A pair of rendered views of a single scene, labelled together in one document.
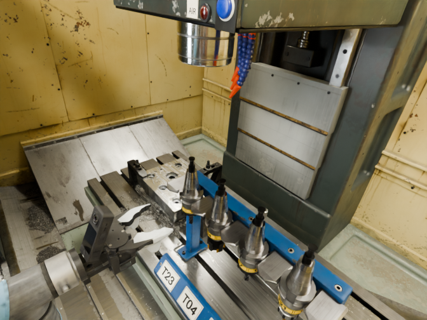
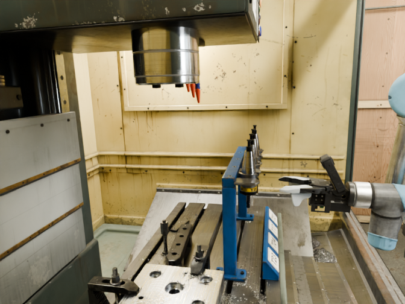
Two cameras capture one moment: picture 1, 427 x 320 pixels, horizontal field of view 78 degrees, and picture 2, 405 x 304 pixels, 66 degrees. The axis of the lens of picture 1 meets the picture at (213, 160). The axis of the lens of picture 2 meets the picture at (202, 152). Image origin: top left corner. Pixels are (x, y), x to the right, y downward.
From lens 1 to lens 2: 1.41 m
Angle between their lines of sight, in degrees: 111
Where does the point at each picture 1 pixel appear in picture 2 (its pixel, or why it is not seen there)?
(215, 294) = (248, 248)
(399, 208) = not seen: hidden behind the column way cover
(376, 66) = (71, 86)
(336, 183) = (87, 204)
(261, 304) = not seen: hidden behind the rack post
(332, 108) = (75, 133)
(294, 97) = (43, 144)
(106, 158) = not seen: outside the picture
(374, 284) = (108, 264)
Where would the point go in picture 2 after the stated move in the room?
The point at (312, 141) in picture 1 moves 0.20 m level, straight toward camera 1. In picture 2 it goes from (72, 178) to (130, 174)
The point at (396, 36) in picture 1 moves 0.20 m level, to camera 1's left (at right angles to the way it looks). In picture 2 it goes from (72, 61) to (87, 56)
